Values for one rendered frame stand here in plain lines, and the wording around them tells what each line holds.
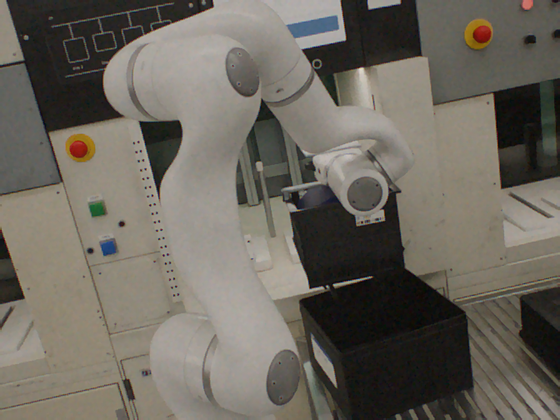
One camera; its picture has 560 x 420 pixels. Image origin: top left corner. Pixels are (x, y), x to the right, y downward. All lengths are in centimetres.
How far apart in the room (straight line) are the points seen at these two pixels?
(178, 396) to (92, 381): 84
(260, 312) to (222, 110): 27
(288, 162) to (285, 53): 150
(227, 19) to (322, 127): 24
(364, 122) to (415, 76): 48
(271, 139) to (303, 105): 148
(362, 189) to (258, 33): 34
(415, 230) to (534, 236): 37
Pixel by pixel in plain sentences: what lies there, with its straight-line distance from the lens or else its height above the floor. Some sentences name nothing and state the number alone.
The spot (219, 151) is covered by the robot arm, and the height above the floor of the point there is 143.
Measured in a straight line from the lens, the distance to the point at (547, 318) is 145.
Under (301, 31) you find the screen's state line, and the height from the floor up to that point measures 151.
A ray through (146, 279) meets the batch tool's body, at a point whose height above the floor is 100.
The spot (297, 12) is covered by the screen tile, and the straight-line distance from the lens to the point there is 149.
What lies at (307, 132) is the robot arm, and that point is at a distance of 99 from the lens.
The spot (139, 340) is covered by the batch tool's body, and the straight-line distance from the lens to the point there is 169.
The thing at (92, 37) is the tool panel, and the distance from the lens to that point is 150.
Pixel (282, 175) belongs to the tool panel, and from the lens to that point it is 247.
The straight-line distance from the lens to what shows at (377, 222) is 134.
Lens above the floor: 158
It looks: 18 degrees down
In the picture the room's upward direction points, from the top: 11 degrees counter-clockwise
